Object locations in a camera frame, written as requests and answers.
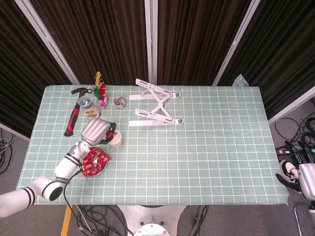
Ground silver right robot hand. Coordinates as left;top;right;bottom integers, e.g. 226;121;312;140
275;140;315;199

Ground white partition post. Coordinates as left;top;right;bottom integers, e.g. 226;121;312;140
14;0;81;86
144;0;158;84
212;0;261;86

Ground white partition base rail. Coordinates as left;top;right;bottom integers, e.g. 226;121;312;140
267;86;315;125
0;122;32;141

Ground colourful toy figure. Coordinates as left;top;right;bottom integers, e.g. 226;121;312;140
92;71;108;108

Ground black power strip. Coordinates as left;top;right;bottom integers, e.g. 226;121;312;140
275;147;294;155

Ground beige dressing bottle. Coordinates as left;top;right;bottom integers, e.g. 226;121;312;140
77;95;101;120

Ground black floor cable bundle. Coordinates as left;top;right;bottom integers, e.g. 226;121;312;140
274;98;315;149
73;205;135;236

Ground white paper cup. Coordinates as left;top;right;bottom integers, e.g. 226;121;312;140
108;129;123;148

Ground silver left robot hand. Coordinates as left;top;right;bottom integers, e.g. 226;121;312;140
80;117;118;146

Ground black white sneaker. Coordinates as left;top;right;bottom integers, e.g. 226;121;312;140
280;159;300;183

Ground black cable with inline block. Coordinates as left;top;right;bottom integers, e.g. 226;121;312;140
187;205;210;236

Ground white folding laptop stand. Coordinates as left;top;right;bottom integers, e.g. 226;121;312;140
128;78;185;128

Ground red black claw hammer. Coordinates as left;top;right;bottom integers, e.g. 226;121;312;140
63;87;94;137

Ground grey floor cable bundle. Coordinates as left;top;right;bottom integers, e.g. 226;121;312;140
0;127;17;176

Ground dark brown pleated curtain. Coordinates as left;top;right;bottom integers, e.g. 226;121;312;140
29;0;150;86
0;0;72;138
218;0;315;118
157;0;252;86

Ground silver metal bar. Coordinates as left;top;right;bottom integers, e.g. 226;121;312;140
294;206;304;236

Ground yellow floor tape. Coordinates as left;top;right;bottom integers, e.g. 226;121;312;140
60;204;74;236

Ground round metal plate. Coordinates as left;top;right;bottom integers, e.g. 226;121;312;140
81;147;109;177

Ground green checked tablecloth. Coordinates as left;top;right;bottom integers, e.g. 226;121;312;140
16;73;289;206

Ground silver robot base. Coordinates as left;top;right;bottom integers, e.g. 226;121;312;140
118;205;188;236

